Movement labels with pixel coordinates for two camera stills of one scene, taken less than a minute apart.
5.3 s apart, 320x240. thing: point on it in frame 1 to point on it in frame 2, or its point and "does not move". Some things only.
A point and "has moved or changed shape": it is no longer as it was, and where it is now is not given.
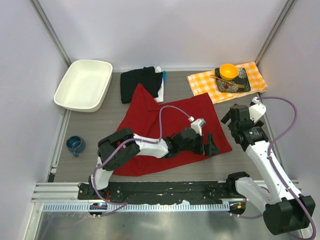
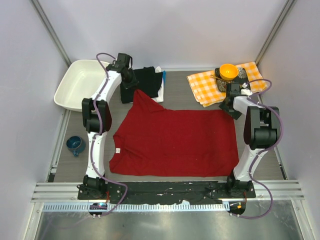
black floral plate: x=242 y=79 does not move
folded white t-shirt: x=160 y=98 does not move
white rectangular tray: x=84 y=86 does not move
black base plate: x=172 y=192 does not move
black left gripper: x=208 y=150 to x=134 y=82
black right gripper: x=227 y=117 to x=235 y=114
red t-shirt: x=146 y=115 has moved or changed shape
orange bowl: x=228 y=71 does not move
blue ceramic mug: x=76 y=144 does not move
